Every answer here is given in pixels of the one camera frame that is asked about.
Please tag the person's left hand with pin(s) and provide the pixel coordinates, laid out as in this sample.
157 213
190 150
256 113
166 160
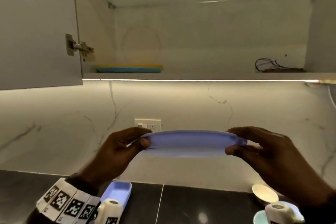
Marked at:
113 155

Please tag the person's right hand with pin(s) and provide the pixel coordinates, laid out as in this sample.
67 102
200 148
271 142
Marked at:
283 163

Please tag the small cream bowl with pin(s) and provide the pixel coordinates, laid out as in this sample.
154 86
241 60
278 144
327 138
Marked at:
263 192

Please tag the small blue bowl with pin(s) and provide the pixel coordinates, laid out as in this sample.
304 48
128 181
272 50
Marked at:
296 209

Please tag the teal bowl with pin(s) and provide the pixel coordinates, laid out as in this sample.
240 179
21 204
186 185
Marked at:
258 218

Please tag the light blue plate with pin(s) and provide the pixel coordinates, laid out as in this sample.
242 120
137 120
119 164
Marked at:
189 143

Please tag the teal plate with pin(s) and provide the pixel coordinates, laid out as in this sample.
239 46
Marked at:
128 70

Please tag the yellow plate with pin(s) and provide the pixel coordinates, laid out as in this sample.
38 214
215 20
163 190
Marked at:
131 64

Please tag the person's left forearm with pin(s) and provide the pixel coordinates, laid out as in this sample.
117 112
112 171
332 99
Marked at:
34 218

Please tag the metal cabinet door hinge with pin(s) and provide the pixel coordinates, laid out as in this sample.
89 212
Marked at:
76 46

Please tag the blue rectangular tray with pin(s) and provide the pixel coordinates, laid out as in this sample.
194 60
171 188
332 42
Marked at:
116 192

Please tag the right wrist marker band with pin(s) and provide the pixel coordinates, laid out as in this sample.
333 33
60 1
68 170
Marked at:
323 213

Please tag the wrist marker band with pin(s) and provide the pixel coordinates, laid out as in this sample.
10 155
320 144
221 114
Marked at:
65 202
323 213

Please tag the left wrist marker band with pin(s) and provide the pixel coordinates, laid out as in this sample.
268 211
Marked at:
65 202

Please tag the grey LED driver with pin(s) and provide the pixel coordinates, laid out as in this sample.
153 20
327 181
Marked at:
288 70

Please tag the LED light strip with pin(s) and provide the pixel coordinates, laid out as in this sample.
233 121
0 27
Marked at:
183 80

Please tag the metal shelf support pin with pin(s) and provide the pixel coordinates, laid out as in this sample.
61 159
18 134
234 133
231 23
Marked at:
112 5

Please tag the white wall switch socket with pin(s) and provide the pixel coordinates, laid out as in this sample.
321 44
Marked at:
152 126

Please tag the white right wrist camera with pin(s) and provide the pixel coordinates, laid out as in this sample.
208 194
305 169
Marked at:
278 214

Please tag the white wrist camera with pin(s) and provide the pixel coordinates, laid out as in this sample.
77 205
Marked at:
278 214
110 210

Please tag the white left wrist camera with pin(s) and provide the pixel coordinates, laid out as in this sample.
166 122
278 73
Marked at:
110 210

